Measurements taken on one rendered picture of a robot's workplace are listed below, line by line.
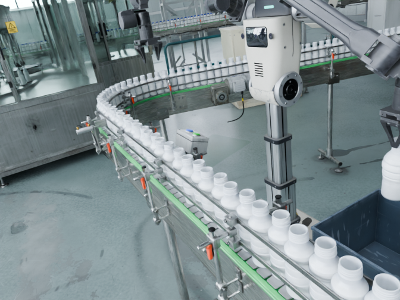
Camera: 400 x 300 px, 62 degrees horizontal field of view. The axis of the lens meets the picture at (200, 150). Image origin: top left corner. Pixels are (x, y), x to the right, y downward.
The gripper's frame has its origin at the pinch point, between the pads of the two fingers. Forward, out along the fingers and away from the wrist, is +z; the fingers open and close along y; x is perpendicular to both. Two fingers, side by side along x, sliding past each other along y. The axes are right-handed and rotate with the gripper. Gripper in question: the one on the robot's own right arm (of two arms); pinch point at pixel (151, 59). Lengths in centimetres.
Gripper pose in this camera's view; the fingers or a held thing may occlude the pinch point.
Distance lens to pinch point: 153.4
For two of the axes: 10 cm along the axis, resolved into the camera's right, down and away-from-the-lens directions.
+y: -8.6, 3.2, -4.1
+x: 5.0, 2.9, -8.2
